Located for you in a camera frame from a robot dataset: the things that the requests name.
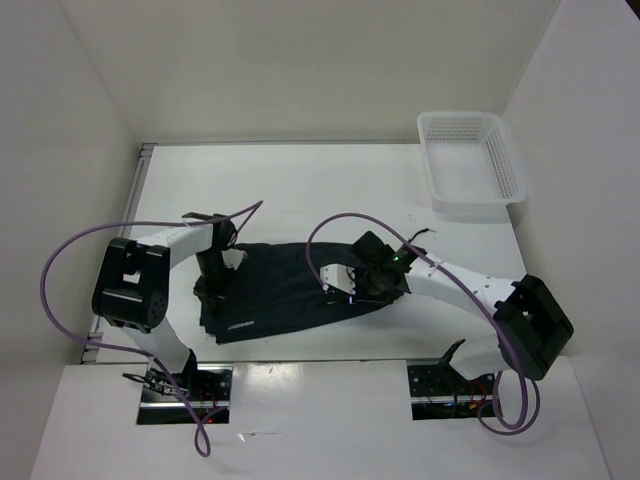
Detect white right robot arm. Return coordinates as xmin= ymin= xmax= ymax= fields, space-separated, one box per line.
xmin=351 ymin=231 xmax=574 ymax=393

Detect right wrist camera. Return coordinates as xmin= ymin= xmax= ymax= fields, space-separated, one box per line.
xmin=320 ymin=264 xmax=356 ymax=295

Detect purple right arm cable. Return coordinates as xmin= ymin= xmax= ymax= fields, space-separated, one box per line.
xmin=305 ymin=212 xmax=543 ymax=434

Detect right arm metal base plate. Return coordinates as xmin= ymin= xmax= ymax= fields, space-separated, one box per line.
xmin=406 ymin=360 xmax=495 ymax=421

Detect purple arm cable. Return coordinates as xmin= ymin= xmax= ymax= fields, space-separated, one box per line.
xmin=305 ymin=212 xmax=543 ymax=434
xmin=39 ymin=200 xmax=264 ymax=458

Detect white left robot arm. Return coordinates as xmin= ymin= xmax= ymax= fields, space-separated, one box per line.
xmin=92 ymin=213 xmax=237 ymax=400

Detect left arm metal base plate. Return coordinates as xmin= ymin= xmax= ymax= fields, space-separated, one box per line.
xmin=123 ymin=363 xmax=233 ymax=426

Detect dark navy shorts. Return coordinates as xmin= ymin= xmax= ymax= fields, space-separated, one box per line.
xmin=199 ymin=242 xmax=392 ymax=345

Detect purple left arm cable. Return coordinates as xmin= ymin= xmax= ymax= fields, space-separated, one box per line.
xmin=39 ymin=200 xmax=264 ymax=458

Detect white plastic perforated basket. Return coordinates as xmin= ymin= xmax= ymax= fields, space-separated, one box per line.
xmin=416 ymin=111 xmax=527 ymax=213

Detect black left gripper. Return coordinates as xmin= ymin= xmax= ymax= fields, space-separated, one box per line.
xmin=192 ymin=248 xmax=238 ymax=318

